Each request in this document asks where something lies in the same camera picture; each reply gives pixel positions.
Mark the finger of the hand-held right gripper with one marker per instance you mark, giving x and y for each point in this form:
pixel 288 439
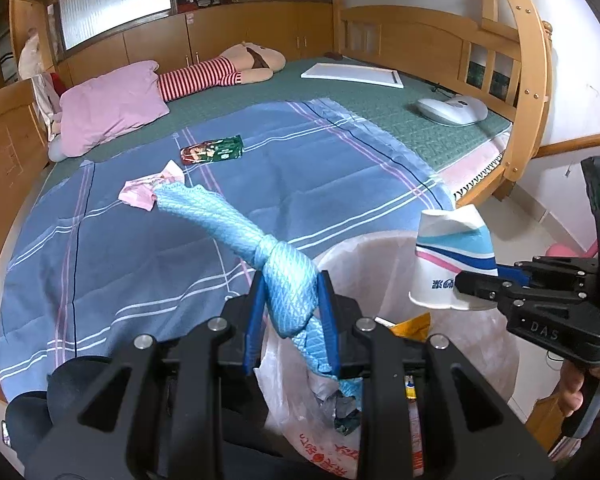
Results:
pixel 555 267
pixel 480 287

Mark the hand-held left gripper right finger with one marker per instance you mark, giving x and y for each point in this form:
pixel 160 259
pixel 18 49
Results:
pixel 330 330

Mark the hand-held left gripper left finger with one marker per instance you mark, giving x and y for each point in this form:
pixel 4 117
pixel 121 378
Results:
pixel 254 330

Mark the white striped paper cup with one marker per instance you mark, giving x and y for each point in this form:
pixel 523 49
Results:
pixel 445 260

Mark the light blue knotted cloth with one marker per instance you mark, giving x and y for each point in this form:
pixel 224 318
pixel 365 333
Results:
pixel 285 265

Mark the white plastic trash bag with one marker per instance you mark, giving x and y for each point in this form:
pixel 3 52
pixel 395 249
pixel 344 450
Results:
pixel 480 360

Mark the person's right hand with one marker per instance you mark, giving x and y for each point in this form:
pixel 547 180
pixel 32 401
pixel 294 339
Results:
pixel 570 395

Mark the pink plastic item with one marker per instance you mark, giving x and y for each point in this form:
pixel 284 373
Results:
pixel 572 251

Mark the orange snack packet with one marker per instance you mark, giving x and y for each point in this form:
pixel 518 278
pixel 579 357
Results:
pixel 412 327

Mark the crumpled foil wrapper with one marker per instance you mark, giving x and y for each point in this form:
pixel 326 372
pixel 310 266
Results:
pixel 345 412

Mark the pink fringed bed sheet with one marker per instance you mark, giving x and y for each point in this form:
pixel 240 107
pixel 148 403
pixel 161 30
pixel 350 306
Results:
pixel 472 172

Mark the long white snack wrapper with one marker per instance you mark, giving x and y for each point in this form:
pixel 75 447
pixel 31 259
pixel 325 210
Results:
pixel 414 415

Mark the blue plaid blanket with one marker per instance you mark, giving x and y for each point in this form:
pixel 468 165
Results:
pixel 130 260

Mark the white oval device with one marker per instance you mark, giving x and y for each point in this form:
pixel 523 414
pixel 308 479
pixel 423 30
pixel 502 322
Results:
pixel 450 110

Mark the pink crumpled wrapper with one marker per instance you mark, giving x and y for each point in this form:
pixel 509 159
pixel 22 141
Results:
pixel 137 192

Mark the red and green snack packet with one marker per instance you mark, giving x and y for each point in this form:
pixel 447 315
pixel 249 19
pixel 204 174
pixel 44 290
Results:
pixel 212 151

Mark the white flat board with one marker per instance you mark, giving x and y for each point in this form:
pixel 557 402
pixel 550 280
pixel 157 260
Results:
pixel 352 74

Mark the striped plush doll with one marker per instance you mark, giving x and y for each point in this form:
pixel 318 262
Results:
pixel 205 77

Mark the pink pillow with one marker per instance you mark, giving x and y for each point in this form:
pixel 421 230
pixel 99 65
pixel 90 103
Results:
pixel 110 105

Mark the white printed cushion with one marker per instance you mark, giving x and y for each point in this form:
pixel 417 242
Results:
pixel 47 110

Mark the frosted glass window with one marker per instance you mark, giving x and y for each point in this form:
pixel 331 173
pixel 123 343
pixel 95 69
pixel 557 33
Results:
pixel 115 5

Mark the wooden bed frame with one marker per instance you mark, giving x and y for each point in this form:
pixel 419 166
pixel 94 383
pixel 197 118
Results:
pixel 415 40

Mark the wooden wall cabinets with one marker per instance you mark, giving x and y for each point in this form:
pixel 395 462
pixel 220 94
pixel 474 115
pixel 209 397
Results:
pixel 155 45

